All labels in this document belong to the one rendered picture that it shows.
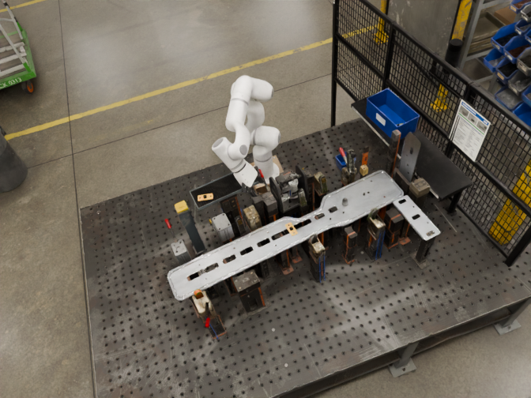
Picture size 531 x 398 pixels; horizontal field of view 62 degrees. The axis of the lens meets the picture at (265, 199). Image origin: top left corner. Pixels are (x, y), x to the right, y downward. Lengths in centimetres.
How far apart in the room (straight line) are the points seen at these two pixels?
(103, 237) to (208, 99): 223
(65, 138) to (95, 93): 70
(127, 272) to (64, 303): 106
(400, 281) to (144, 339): 146
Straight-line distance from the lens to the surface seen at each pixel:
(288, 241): 237
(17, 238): 440
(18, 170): 475
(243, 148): 197
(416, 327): 254
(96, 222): 317
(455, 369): 327
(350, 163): 252
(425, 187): 255
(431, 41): 453
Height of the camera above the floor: 304
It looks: 53 degrees down
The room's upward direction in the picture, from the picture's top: 10 degrees counter-clockwise
